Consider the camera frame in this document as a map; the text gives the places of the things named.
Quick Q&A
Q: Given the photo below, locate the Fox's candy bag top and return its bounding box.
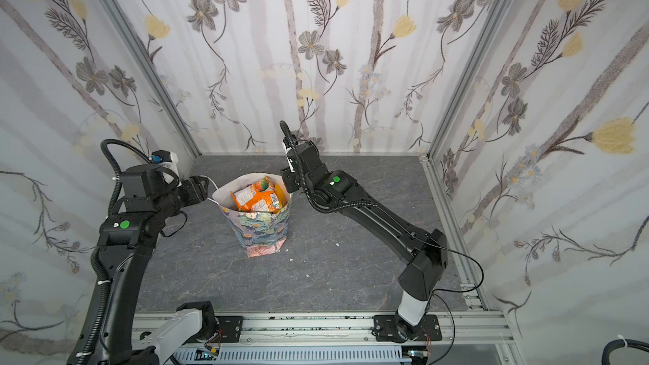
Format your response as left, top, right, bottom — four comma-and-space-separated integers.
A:
231, 176, 287, 214

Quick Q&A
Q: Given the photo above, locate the white floral paper bag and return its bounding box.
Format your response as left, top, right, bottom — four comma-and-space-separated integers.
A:
208, 172, 291, 258

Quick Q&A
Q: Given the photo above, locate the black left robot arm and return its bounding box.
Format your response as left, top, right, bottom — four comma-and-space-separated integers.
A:
67, 139, 216, 364

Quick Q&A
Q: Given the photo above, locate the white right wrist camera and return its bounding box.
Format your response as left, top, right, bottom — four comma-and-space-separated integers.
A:
282, 144, 298, 173

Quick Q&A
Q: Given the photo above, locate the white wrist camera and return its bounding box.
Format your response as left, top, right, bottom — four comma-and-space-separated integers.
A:
150, 150, 179, 184
282, 144, 298, 173

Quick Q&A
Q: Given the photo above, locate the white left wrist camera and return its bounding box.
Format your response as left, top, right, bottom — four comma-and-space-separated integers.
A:
150, 150, 179, 184

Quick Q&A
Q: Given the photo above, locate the white perforated cable duct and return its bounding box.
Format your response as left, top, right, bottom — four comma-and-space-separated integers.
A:
167, 346, 412, 364

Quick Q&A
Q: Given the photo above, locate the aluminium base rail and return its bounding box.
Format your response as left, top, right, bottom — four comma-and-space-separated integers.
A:
132, 311, 523, 364

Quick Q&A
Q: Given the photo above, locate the black corrugated cable corner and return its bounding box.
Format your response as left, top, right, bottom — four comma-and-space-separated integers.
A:
601, 338, 649, 365

